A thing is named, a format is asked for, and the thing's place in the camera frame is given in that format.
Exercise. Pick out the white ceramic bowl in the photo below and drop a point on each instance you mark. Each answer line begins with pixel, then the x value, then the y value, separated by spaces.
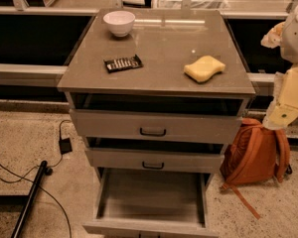
pixel 119 23

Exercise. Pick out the grey drawer cabinet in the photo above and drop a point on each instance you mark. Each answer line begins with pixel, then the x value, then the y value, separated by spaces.
pixel 165 41

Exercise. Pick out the black power adapter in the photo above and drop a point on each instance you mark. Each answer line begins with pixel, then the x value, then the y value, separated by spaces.
pixel 65 145

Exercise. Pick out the middle grey drawer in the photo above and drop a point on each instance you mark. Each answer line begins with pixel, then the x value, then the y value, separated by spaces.
pixel 155 161

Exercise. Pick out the orange backpack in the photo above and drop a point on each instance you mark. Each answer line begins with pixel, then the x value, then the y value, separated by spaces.
pixel 256 154

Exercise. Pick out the bottom grey open drawer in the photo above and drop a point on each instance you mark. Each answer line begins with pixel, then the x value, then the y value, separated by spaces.
pixel 151 204

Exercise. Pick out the yellow sponge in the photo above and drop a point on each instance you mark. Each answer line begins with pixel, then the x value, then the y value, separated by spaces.
pixel 204 68

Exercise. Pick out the top grey drawer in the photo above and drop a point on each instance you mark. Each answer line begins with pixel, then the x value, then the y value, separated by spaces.
pixel 156 127

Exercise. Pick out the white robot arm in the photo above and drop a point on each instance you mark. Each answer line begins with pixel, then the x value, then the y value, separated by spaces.
pixel 285 36

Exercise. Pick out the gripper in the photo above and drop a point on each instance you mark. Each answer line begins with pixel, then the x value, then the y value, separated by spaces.
pixel 297 39

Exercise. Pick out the black pole on floor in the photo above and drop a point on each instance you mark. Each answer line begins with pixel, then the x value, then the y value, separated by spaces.
pixel 29 200

